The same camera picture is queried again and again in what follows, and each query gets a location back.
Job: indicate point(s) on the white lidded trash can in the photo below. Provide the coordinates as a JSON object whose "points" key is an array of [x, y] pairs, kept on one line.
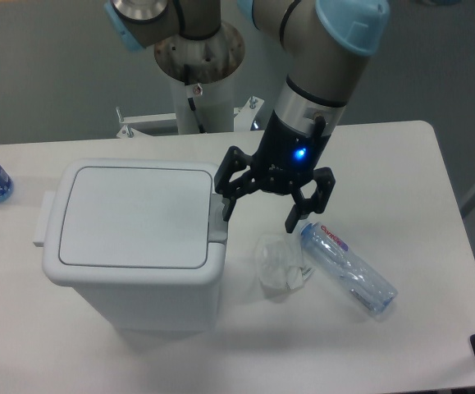
{"points": [[142, 241]]}

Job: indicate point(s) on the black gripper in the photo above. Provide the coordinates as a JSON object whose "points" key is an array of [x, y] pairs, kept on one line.
{"points": [[285, 161]]}

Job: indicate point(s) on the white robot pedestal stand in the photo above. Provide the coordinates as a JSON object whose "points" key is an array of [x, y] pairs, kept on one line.
{"points": [[201, 63]]}

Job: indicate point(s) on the crumpled white tissue paper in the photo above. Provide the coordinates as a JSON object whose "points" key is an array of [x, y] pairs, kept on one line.
{"points": [[281, 266]]}

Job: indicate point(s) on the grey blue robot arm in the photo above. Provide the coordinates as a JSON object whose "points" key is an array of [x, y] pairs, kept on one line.
{"points": [[331, 43]]}

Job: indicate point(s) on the clear crushed plastic bottle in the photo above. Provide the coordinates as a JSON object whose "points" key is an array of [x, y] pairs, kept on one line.
{"points": [[334, 256]]}

